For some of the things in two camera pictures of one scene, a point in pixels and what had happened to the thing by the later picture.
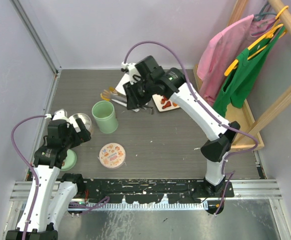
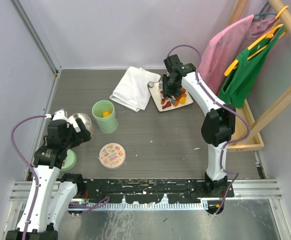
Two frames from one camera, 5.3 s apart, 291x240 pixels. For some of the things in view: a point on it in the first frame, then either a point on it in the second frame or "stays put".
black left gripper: x=83 y=135 stays put
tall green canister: x=104 y=112 stays put
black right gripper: x=130 y=89 → x=166 y=91
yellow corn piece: x=105 y=95 → x=106 y=114
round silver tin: x=85 y=119 stays put
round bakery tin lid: x=112 y=155 stays put
